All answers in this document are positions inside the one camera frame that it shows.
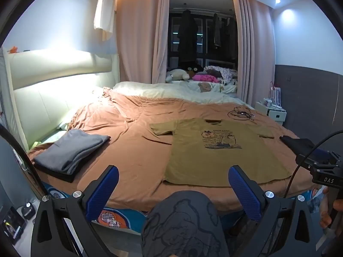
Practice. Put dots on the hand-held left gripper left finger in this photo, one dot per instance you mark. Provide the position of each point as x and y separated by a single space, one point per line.
103 192

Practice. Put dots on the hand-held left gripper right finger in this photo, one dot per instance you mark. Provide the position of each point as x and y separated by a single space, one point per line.
245 195

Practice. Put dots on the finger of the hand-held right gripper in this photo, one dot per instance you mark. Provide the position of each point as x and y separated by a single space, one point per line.
321 155
297 143

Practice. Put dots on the olive printed t-shirt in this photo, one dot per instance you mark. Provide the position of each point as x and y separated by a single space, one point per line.
203 163

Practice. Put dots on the pile of patterned clothes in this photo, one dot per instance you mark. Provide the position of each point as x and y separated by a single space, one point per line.
223 73

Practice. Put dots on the hanging dark clothes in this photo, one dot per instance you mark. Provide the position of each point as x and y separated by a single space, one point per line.
221 32

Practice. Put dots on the person's right hand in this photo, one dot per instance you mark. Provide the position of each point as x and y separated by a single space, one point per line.
325 211

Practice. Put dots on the blue cartoon bed sheet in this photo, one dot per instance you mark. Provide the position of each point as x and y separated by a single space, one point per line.
112 219

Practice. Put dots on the white nightstand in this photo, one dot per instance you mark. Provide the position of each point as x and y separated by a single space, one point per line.
276 115

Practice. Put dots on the folded black garment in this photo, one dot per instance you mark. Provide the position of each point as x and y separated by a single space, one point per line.
61 176

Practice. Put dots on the folded grey garment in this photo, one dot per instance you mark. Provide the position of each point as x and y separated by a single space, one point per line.
69 150

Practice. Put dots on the person's leg grey printed pants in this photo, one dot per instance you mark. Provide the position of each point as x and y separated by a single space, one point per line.
185 225

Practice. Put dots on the orange-brown blanket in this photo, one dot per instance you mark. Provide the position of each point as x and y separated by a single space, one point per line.
128 128

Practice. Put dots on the round black device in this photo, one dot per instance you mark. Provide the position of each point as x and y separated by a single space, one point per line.
27 211

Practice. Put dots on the black tablet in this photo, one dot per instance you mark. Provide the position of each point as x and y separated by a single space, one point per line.
12 223

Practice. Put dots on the pink curtain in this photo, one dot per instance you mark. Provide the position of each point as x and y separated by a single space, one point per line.
139 37
252 50

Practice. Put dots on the brown teddy bear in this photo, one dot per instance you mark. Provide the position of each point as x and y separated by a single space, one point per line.
205 87

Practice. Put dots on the cream padded headboard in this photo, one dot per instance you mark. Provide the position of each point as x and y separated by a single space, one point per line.
40 104

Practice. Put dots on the pink plush cloth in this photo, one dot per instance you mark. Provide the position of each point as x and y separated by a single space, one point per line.
205 78

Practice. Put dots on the dark brown plush toy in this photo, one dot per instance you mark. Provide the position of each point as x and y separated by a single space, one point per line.
194 72

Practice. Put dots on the white plush toy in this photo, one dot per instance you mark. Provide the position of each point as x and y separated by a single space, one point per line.
175 75

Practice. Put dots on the hanging dark coat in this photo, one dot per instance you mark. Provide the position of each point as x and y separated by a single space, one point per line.
187 37

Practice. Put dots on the small orange toy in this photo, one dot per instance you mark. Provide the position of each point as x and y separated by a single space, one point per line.
13 49

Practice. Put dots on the hanging white shirt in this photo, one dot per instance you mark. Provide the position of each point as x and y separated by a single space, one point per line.
104 10

